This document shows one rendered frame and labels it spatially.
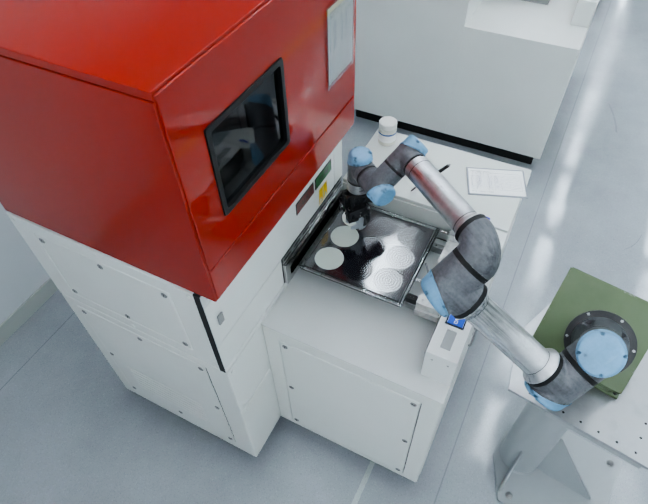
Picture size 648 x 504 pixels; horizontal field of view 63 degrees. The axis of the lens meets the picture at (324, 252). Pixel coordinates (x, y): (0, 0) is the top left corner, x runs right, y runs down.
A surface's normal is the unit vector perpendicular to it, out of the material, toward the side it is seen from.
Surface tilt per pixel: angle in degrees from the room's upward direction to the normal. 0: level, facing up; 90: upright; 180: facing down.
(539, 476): 0
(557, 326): 45
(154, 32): 0
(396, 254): 0
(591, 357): 38
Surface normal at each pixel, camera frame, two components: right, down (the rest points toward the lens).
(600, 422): -0.03, -0.65
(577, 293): -0.44, -0.02
